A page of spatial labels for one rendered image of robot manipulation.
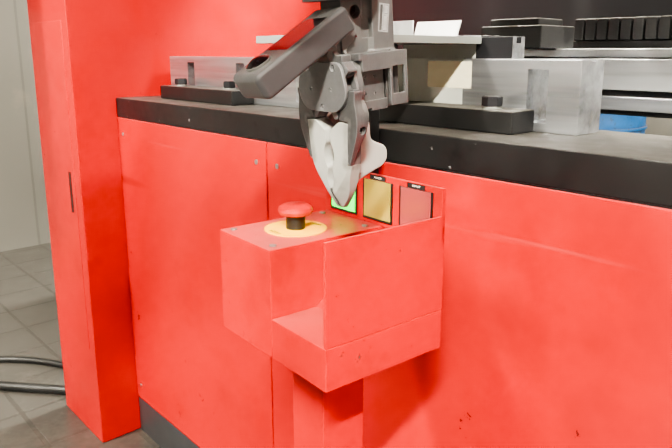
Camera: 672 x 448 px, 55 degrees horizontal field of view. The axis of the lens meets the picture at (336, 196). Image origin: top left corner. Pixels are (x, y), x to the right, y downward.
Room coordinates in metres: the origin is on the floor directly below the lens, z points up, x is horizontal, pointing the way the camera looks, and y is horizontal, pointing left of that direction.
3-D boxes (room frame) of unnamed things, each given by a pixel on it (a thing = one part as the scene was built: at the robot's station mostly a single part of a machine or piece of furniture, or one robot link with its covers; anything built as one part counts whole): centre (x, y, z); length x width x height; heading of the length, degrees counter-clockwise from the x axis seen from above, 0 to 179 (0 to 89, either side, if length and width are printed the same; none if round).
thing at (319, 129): (0.66, -0.01, 0.87); 0.06 x 0.03 x 0.09; 129
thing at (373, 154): (0.63, -0.03, 0.87); 0.06 x 0.03 x 0.09; 129
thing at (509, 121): (0.95, -0.14, 0.89); 0.30 x 0.05 x 0.03; 42
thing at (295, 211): (0.72, 0.05, 0.79); 0.04 x 0.04 x 0.04
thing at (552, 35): (1.12, -0.28, 1.01); 0.26 x 0.12 x 0.05; 132
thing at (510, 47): (0.99, -0.19, 0.98); 0.20 x 0.03 x 0.03; 42
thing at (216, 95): (1.43, 0.29, 0.89); 0.30 x 0.05 x 0.03; 42
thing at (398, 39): (0.92, -0.05, 1.00); 0.26 x 0.18 x 0.01; 132
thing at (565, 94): (0.98, -0.20, 0.92); 0.39 x 0.06 x 0.10; 42
